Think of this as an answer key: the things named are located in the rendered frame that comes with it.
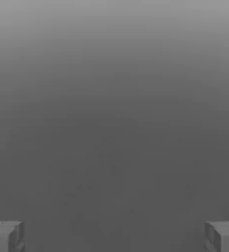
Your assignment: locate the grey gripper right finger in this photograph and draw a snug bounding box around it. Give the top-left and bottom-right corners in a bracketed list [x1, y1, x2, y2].
[204, 220, 229, 252]

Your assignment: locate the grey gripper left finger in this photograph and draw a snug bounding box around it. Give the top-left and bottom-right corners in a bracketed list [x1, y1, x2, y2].
[0, 220, 26, 252]

